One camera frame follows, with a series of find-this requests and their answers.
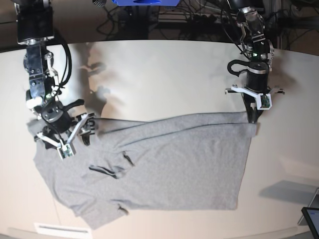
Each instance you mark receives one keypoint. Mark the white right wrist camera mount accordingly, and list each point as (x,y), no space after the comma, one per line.
(65,148)

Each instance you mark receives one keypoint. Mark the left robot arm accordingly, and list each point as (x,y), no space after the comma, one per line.
(259,52)

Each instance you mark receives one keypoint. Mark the blue plastic mount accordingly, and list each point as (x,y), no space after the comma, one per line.
(146,2)

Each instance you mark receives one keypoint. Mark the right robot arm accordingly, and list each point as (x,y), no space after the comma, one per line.
(34,29)

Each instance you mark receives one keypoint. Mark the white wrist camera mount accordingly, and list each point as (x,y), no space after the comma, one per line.
(263,101)
(65,148)

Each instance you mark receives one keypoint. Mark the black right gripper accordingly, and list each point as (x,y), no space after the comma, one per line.
(57,121)

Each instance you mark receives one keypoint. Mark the grey T-shirt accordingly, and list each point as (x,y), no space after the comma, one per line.
(190,162)

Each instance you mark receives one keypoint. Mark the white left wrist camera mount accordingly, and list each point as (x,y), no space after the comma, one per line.
(263,101)

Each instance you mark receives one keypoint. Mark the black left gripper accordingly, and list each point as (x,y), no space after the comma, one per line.
(257,81)

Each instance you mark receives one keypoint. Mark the tablet screen corner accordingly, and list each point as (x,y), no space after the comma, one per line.
(312,217)

